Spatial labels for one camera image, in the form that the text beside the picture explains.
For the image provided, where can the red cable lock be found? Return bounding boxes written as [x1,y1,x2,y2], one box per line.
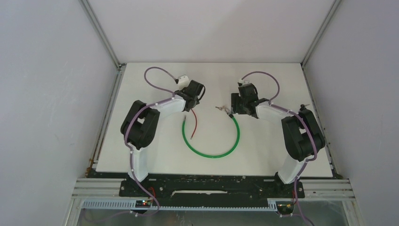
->
[190,109,198,139]

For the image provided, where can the silver key bunch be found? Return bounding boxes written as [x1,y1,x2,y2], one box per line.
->
[216,105,231,114]

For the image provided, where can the green cable lock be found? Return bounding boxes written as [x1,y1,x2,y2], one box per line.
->
[182,113,240,159]

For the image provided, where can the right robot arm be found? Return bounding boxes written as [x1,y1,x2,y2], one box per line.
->
[231,82,325,197]

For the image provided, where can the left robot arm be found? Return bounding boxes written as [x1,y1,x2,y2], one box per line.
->
[120,80,206,196]

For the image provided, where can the orange padlock with keys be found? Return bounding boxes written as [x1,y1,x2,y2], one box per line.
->
[299,104,309,111]

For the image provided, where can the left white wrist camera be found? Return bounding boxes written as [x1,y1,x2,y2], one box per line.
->
[177,75,190,86]

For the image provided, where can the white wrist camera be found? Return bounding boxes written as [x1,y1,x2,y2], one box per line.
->
[238,79,251,86]
[177,75,190,86]

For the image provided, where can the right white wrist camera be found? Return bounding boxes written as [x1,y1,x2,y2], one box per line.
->
[238,79,251,86]

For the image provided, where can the left aluminium corner post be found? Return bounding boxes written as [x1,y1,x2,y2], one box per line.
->
[79,0,121,70]

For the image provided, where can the aluminium corner post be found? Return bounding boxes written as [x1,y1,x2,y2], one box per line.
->
[301,0,342,69]
[79,0,121,70]

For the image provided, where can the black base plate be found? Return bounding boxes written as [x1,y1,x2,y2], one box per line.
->
[119,174,304,207]

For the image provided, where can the grey cable duct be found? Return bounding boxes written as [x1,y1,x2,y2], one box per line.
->
[82,199,277,212]

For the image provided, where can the aluminium front frame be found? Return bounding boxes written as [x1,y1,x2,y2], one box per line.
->
[63,178,365,226]

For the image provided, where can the right aluminium corner post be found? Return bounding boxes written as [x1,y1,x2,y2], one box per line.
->
[301,0,342,69]

